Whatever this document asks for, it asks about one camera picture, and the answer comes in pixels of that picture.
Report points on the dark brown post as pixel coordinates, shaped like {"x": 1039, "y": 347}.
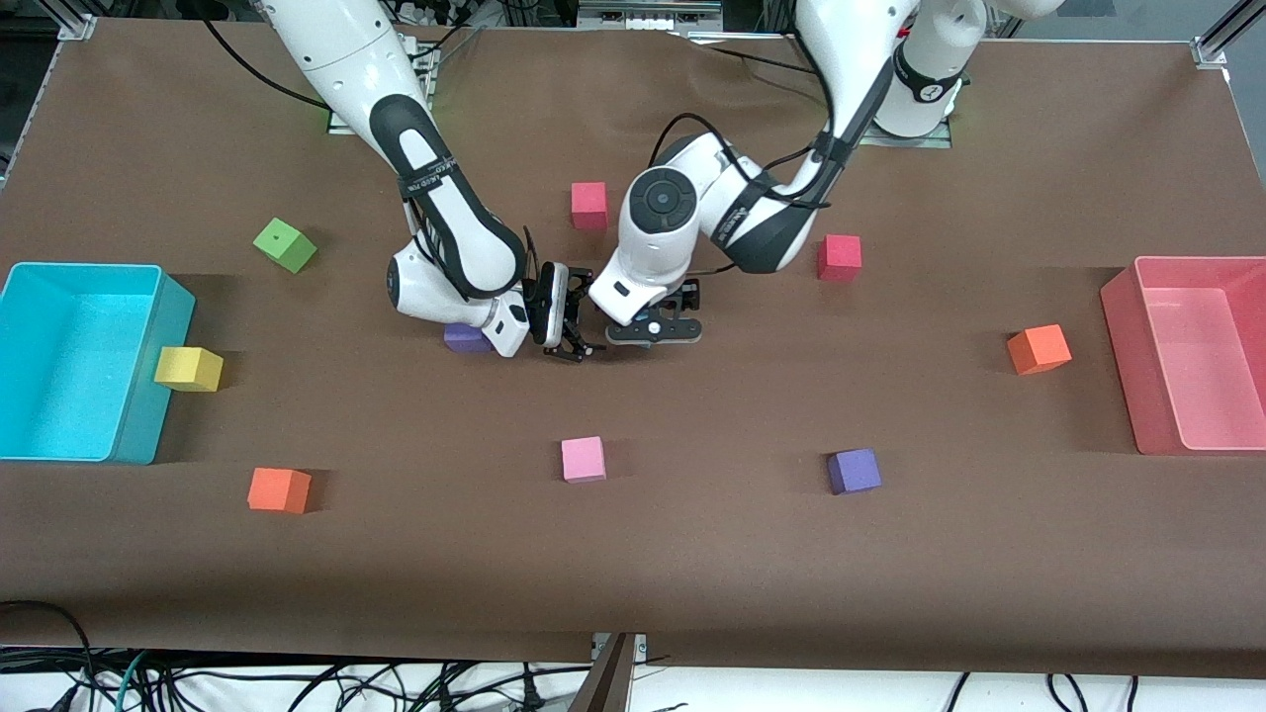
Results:
{"x": 605, "y": 682}

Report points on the orange foam block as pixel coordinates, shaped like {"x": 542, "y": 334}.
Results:
{"x": 278, "y": 489}
{"x": 1039, "y": 349}

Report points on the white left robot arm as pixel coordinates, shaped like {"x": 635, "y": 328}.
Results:
{"x": 841, "y": 40}

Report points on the red foam block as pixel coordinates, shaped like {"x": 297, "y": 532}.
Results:
{"x": 839, "y": 257}
{"x": 589, "y": 204}

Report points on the yellow foam block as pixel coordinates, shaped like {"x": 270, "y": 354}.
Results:
{"x": 188, "y": 368}

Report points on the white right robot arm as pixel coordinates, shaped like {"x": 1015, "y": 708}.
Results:
{"x": 336, "y": 40}

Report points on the small metal bracket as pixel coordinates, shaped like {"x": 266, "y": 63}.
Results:
{"x": 639, "y": 648}

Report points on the pink plastic bin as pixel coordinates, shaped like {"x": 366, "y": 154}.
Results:
{"x": 1202, "y": 366}

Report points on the aluminium frame profile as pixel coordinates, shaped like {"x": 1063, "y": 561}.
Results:
{"x": 1212, "y": 49}

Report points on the pink foam block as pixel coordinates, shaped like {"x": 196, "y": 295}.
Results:
{"x": 584, "y": 459}

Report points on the cyan plastic bin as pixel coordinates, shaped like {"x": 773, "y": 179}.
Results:
{"x": 69, "y": 366}

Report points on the green foam block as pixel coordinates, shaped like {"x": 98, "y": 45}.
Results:
{"x": 285, "y": 245}

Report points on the purple foam block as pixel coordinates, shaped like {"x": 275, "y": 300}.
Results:
{"x": 463, "y": 341}
{"x": 854, "y": 471}

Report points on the grey device box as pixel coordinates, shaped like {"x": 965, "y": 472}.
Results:
{"x": 648, "y": 15}

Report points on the aluminium frame corner bracket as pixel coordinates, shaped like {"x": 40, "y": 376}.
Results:
{"x": 79, "y": 28}

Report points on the brown table cover sheet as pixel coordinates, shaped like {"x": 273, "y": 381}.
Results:
{"x": 692, "y": 554}

